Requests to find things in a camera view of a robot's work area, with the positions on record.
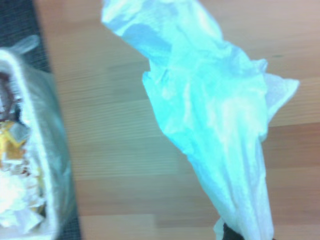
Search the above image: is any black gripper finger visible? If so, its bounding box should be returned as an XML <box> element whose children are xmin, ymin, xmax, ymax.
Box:
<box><xmin>222</xmin><ymin>223</ymin><xmax>247</xmax><ymax>240</ymax></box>

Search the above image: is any white tissue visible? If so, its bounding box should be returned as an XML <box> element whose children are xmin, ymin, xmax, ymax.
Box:
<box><xmin>100</xmin><ymin>0</ymin><xmax>301</xmax><ymax>240</ymax></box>

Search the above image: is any beige plastic trash bin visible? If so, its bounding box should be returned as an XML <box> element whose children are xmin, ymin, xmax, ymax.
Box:
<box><xmin>0</xmin><ymin>48</ymin><xmax>76</xmax><ymax>240</ymax></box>

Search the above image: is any clear plastic bin liner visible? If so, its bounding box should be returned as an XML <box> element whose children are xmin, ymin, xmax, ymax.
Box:
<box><xmin>10</xmin><ymin>34</ymin><xmax>41</xmax><ymax>55</ymax></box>

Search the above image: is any white crumpled plastic bag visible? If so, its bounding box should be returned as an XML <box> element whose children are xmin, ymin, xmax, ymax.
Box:
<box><xmin>0</xmin><ymin>159</ymin><xmax>47</xmax><ymax>229</ymax></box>

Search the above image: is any yellow wrapper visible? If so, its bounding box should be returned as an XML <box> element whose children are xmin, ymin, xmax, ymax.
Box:
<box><xmin>0</xmin><ymin>119</ymin><xmax>29</xmax><ymax>161</ymax></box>

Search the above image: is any wooden coffee table black frame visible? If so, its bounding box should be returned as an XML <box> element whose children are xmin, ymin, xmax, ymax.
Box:
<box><xmin>33</xmin><ymin>0</ymin><xmax>320</xmax><ymax>240</ymax></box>

